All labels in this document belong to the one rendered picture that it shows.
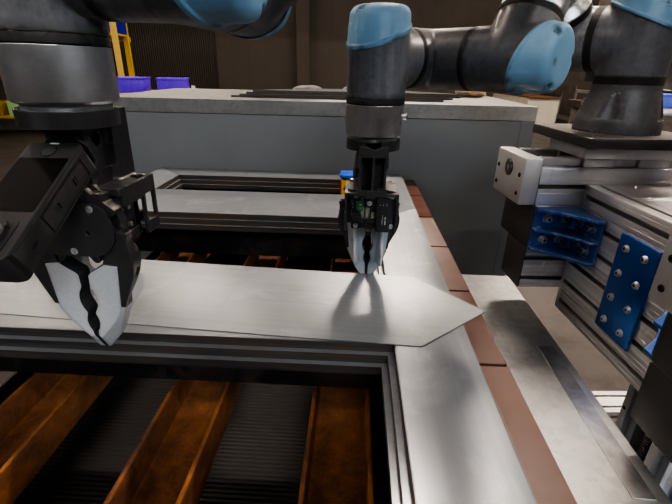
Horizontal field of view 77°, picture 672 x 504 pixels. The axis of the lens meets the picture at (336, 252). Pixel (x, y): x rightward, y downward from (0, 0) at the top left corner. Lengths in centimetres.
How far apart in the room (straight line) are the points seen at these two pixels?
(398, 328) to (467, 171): 92
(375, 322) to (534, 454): 22
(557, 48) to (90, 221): 48
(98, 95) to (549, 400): 70
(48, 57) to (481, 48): 43
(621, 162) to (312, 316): 68
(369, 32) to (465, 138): 86
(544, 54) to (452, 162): 86
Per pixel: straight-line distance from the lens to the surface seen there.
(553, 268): 99
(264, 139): 136
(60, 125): 37
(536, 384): 78
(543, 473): 45
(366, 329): 52
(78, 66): 37
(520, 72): 55
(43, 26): 37
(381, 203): 56
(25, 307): 68
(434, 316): 56
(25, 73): 37
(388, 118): 55
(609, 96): 97
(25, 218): 34
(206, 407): 69
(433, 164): 136
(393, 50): 55
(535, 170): 89
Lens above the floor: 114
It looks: 23 degrees down
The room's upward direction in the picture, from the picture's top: 1 degrees clockwise
